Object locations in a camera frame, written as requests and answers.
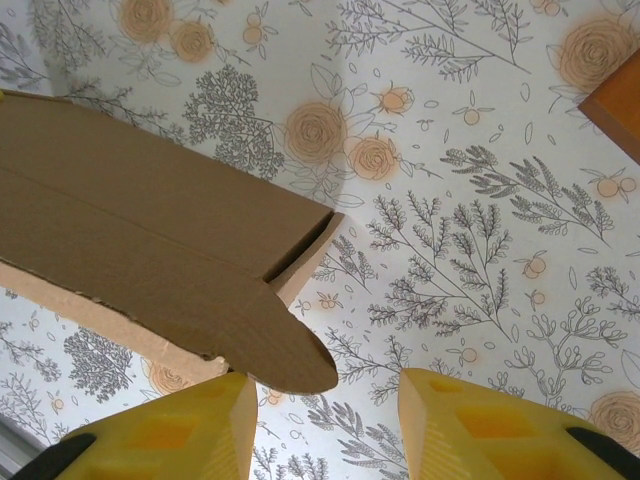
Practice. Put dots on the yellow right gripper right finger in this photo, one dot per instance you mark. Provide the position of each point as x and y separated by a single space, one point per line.
500 435

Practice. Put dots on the silver metal rail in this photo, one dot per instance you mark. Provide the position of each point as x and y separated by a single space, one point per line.
15 445

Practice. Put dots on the white floral print tablecloth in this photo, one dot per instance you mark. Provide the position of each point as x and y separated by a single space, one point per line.
450 250

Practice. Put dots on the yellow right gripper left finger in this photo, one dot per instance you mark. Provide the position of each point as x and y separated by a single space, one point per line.
175 435

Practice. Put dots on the brown cardboard paper box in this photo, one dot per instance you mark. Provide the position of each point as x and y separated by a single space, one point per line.
150 225

